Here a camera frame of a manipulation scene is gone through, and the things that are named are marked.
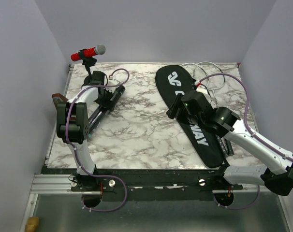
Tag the black racket bag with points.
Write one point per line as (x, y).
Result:
(176, 87)

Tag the brown wooden metronome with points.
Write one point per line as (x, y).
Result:
(62, 107)

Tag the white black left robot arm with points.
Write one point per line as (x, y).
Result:
(79, 116)

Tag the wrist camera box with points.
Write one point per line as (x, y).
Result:
(201, 88)
(111, 85)

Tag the black table edge rail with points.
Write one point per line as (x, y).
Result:
(201, 183)

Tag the aluminium frame rail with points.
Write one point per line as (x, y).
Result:
(64, 184)

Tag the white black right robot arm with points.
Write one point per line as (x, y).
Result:
(276, 171)

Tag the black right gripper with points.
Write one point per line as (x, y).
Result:
(176, 103)

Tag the red microphone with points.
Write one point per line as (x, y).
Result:
(88, 53)

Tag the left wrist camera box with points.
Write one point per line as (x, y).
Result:
(111, 85)

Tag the brass floor fitting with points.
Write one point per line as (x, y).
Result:
(32, 224)

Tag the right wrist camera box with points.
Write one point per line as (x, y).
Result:
(201, 88)

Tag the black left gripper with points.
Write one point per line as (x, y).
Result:
(108, 104)

